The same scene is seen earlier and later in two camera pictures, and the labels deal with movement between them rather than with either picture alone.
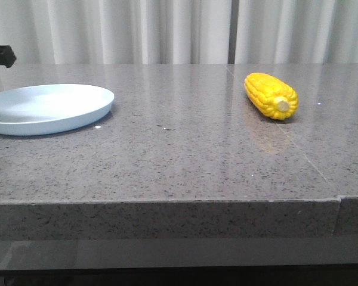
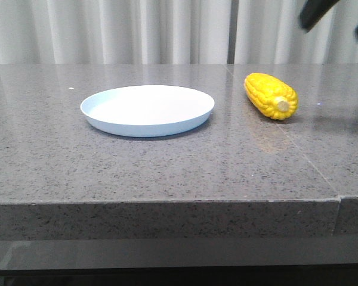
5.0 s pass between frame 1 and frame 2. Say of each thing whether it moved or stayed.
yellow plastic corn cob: stayed
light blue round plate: moved
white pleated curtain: stayed
